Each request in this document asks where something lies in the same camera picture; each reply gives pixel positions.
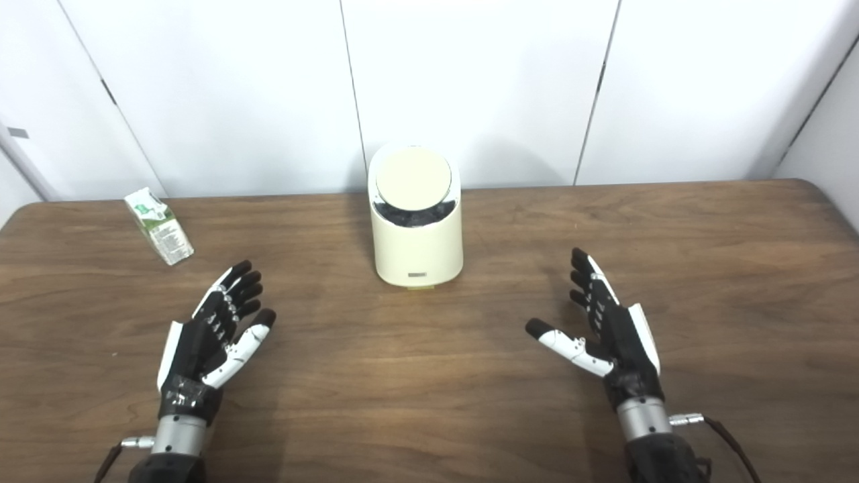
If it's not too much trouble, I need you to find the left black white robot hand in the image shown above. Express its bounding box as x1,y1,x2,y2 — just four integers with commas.
157,260,277,425

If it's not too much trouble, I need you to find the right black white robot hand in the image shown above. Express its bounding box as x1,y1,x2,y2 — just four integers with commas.
525,248,665,410

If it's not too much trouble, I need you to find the green white milk carton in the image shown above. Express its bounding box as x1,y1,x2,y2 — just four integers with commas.
124,187,195,266

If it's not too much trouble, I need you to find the cream-colored bin body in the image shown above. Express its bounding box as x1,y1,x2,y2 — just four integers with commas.
368,142,464,290

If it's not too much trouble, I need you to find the cream round bin lid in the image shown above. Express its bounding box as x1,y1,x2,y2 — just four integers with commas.
375,147,452,206

